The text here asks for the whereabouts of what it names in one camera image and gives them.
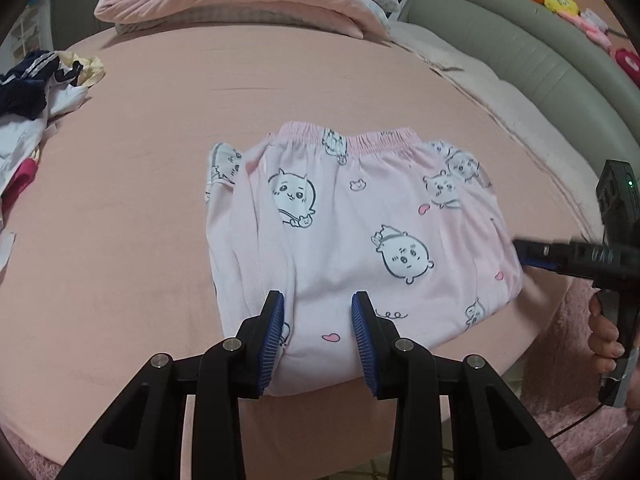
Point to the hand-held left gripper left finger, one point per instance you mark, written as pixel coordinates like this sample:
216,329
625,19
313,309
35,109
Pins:
272,345

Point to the magenta garment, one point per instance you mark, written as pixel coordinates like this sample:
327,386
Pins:
22,180

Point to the white cat plush toy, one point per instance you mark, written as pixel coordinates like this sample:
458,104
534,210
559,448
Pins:
592,17

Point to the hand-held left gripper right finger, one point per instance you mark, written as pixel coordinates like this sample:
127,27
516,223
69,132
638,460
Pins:
364,345

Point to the white shelf rack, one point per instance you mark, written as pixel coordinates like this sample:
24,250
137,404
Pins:
30,25

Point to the cream pillow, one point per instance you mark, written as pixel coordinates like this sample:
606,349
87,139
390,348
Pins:
540,150

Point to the yellow plush toy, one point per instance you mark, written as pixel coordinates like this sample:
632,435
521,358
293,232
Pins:
561,2

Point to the pink fluffy rug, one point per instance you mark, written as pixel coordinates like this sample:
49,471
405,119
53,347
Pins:
575,455

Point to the magenta flower plush toy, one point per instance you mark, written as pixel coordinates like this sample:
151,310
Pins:
629,62

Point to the person's right hand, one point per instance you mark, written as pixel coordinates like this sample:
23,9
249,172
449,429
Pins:
602,335

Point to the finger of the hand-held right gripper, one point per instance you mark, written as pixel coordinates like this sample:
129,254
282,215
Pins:
540,250

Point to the pink plush toy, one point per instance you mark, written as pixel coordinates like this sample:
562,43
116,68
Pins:
597,37

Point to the grey green padded headboard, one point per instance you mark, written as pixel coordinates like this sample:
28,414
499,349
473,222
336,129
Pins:
500,20

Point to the yellow garment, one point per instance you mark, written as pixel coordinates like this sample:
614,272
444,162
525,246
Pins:
92,72

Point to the pink cartoon print pants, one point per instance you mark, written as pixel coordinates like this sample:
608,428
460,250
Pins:
350,210

